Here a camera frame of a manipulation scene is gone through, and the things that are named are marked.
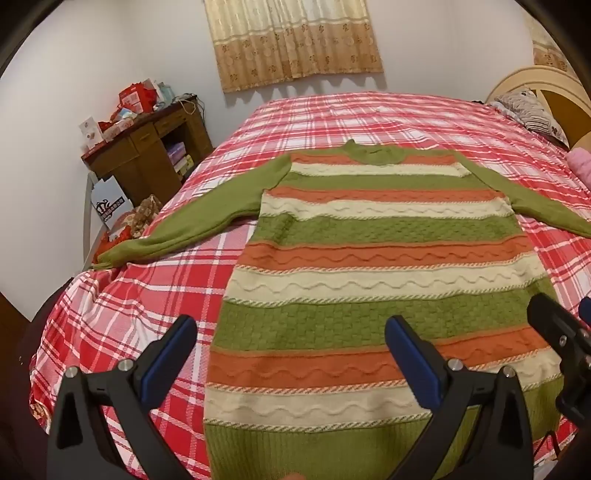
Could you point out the stack of boxes under desk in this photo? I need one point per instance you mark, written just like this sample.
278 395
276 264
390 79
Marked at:
180 159

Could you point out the brown wooden desk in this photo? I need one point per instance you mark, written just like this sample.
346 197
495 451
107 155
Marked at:
138 157

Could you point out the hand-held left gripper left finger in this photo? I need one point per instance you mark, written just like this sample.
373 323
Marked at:
168 360

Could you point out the brown patterned bag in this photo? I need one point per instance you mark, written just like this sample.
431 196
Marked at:
145 214

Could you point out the red plastic bag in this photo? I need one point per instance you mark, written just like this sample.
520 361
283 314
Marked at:
117 233

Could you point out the red gift bag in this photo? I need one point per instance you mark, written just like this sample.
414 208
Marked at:
136 97

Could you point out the brown wooden door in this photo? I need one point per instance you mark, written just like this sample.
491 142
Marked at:
11 307

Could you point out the beige patterned window curtain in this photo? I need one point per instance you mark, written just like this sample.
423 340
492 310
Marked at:
295 41

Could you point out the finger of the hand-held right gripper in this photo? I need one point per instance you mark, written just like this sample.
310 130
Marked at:
554 323
586 308

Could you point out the flat box with blue picture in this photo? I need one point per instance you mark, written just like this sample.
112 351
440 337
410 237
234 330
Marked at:
124 117

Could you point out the small white picture box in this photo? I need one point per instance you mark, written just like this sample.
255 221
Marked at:
90 133

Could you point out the pink fuzzy cloth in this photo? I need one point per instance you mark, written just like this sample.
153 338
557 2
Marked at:
582 166

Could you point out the green orange cream striped sweater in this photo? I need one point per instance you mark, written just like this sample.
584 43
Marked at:
369 286

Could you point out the beige patterned side curtain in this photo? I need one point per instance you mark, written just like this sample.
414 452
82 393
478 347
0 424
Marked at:
549 55

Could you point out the grey patterned pillow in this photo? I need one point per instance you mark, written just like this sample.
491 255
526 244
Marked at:
531 108

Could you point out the red plaid bed sheet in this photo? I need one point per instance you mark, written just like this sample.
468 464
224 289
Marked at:
152 286

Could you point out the cream wooden headboard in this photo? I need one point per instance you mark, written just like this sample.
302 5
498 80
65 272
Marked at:
563 83

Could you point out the light blue bag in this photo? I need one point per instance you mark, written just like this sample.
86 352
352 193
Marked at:
166 96

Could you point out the grey metal frame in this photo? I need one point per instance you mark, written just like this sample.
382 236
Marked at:
87 217

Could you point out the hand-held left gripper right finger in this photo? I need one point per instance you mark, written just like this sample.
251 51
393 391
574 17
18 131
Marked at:
415 364

